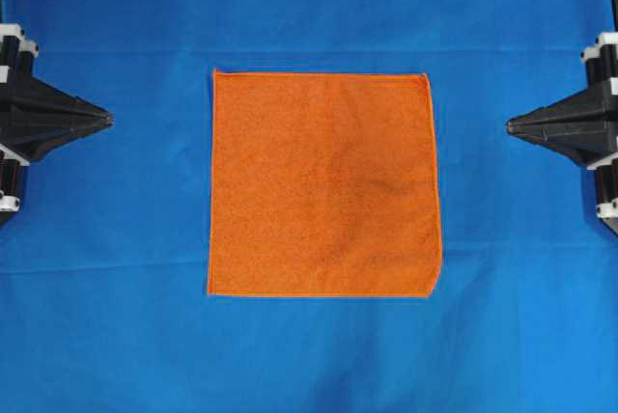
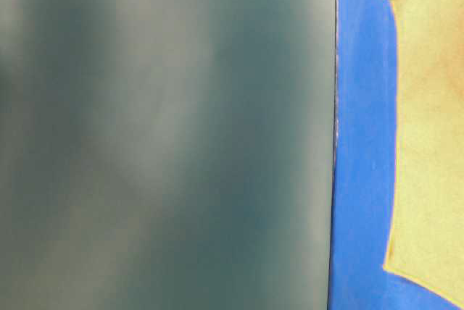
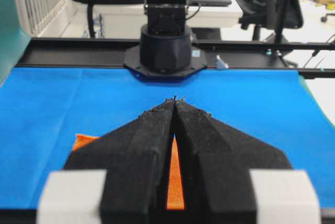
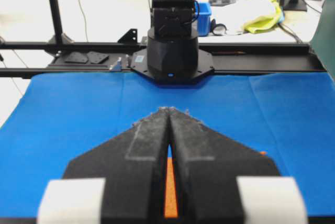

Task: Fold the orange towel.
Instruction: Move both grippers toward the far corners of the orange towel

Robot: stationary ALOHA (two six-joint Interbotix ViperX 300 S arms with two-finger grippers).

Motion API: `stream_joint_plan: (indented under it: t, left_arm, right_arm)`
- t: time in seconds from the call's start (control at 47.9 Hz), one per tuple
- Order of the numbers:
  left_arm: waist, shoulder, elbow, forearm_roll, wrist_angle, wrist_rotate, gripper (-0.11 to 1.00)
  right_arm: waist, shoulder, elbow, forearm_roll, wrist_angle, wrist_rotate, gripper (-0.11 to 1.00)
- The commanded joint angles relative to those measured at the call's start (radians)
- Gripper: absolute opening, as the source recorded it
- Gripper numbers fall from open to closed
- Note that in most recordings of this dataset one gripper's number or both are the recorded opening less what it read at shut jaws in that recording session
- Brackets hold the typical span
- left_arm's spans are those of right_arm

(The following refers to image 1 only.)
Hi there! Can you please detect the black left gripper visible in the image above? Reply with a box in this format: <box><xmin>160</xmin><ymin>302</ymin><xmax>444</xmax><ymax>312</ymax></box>
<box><xmin>1</xmin><ymin>23</ymin><xmax>113</xmax><ymax>213</ymax></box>

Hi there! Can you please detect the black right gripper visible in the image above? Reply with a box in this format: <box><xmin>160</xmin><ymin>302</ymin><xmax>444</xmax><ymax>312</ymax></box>
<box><xmin>506</xmin><ymin>32</ymin><xmax>617</xmax><ymax>218</ymax></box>

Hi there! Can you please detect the orange towel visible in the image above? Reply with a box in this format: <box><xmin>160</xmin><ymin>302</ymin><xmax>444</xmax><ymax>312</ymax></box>
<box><xmin>208</xmin><ymin>70</ymin><xmax>443</xmax><ymax>298</ymax></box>

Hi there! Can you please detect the blue table cloth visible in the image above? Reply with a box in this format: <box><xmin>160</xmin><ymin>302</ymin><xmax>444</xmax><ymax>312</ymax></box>
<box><xmin>1</xmin><ymin>0</ymin><xmax>617</xmax><ymax>412</ymax></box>

